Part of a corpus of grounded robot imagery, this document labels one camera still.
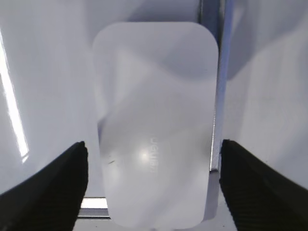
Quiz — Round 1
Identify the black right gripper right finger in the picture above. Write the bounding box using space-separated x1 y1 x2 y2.
219 140 308 231

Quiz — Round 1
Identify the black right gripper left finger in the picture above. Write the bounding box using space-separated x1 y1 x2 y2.
0 141 88 231

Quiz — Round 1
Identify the white board eraser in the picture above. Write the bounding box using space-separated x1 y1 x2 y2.
93 22 218 231

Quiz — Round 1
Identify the white board with aluminium frame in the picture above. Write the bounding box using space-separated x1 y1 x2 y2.
0 0 308 223

